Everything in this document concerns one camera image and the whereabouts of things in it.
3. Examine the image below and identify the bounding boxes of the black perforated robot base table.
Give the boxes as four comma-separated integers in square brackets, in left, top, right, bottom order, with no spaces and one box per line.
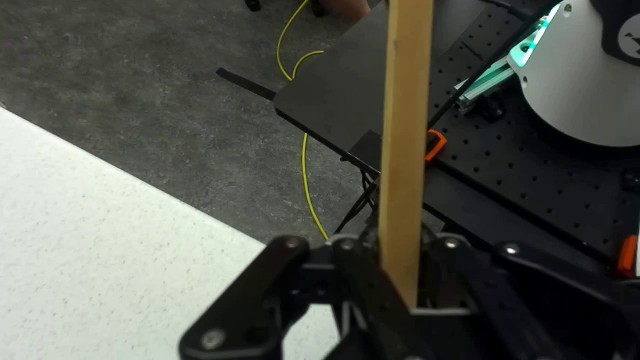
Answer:
[274,0,638,266]

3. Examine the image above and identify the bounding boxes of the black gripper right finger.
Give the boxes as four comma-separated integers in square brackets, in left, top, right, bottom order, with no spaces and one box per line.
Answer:
[427,239,640,360]

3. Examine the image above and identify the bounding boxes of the yellow cable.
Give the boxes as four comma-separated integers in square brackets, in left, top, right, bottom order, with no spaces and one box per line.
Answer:
[274,0,332,244]

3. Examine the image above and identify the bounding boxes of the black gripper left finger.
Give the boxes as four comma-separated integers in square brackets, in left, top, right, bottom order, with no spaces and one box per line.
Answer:
[178,237,310,360]

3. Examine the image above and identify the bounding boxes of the orange-handled clamp tool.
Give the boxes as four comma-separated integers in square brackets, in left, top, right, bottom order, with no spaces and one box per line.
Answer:
[424,129,448,163]

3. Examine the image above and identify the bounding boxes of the yellow wooden-handled spatula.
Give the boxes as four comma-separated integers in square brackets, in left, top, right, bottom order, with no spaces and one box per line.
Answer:
[379,0,435,309]

